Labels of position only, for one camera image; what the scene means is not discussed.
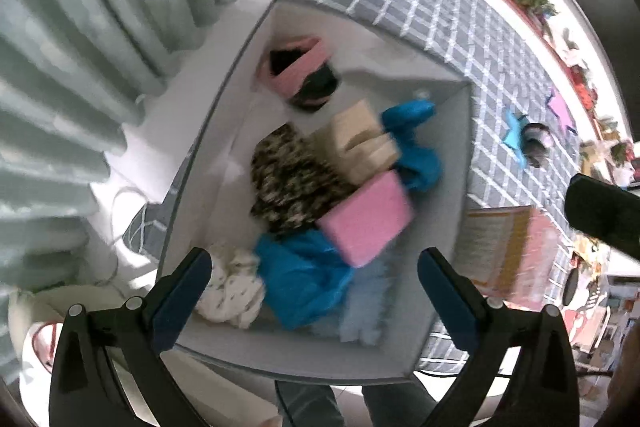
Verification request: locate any white cable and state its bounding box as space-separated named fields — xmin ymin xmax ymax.
xmin=96 ymin=186 xmax=152 ymax=289

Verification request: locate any light blue fluffy item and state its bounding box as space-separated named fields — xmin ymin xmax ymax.
xmin=339 ymin=257 xmax=392 ymax=349

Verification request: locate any black soft item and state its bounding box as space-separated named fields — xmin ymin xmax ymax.
xmin=289 ymin=64 xmax=339 ymax=114

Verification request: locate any pink headband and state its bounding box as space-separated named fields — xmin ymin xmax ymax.
xmin=256 ymin=35 xmax=329 ymax=98

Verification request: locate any pink sponge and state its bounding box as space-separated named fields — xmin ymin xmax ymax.
xmin=315 ymin=169 xmax=416 ymax=269

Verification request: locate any orange pink booklet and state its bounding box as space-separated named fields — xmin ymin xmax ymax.
xmin=461 ymin=205 xmax=565 ymax=309

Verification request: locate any pale green curtain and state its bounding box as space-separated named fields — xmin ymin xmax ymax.
xmin=0 ymin=0 xmax=322 ymax=378

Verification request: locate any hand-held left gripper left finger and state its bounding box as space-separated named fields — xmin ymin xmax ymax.
xmin=47 ymin=247 xmax=215 ymax=427

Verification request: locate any white dotted scrunchie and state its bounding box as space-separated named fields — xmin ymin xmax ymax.
xmin=194 ymin=242 xmax=267 ymax=329

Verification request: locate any person's leg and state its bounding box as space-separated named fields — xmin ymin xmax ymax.
xmin=274 ymin=379 xmax=437 ymax=427

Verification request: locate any leopard print scrunchie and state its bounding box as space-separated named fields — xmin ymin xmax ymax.
xmin=249 ymin=123 xmax=359 ymax=236

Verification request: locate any grey fabric storage box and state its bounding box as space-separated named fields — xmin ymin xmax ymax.
xmin=157 ymin=0 xmax=474 ymax=384

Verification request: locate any purple brown knitted item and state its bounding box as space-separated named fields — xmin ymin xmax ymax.
xmin=519 ymin=122 xmax=554 ymax=170

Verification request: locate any beige sock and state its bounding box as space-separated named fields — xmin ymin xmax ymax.
xmin=309 ymin=100 xmax=402 ymax=186

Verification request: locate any grey checked rug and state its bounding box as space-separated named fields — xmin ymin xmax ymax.
xmin=122 ymin=0 xmax=585 ymax=374

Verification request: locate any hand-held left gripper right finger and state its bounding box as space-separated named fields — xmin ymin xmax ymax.
xmin=416 ymin=247 xmax=582 ymax=427

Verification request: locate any blue fluffy cloth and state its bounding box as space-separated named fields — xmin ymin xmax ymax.
xmin=381 ymin=100 xmax=444 ymax=194
xmin=254 ymin=229 xmax=357 ymax=329

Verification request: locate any white round bin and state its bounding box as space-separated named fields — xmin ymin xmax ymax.
xmin=7 ymin=284 xmax=168 ymax=427

